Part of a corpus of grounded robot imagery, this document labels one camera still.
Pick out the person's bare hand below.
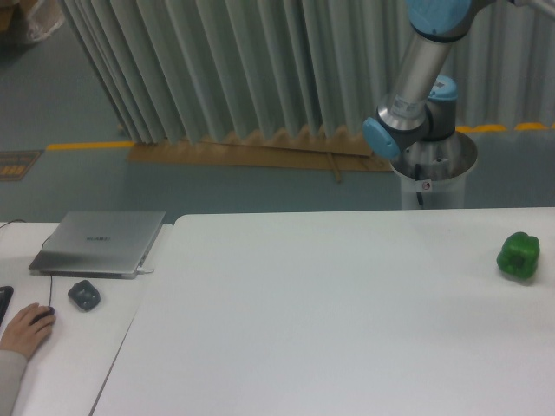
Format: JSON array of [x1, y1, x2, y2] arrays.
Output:
[[1, 302, 56, 361]]

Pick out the black computer mouse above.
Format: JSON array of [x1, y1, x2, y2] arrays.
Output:
[[29, 306, 56, 326]]

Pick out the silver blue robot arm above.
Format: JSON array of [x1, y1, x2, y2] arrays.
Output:
[[362, 1, 554, 159]]

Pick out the beige sleeved forearm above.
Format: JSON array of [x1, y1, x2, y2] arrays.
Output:
[[1, 350, 28, 415]]

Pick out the black keyboard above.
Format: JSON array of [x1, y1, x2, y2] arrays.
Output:
[[0, 286, 14, 324]]

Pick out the dark grey small puck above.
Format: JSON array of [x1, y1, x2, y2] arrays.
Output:
[[68, 280, 101, 312]]

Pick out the silver closed laptop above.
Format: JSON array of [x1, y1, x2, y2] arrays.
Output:
[[29, 211, 166, 278]]

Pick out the grey green curtain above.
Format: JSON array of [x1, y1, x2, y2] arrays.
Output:
[[61, 1, 554, 143]]

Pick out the clear plastic bag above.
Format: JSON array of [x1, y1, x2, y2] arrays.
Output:
[[20, 0, 65, 44]]

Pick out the brown cardboard sheet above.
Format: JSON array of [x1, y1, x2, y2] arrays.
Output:
[[127, 126, 392, 183]]

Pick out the green bell pepper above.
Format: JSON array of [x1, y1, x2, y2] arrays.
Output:
[[496, 231, 540, 281]]

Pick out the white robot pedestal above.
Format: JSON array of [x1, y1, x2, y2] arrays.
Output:
[[391, 132, 478, 210]]

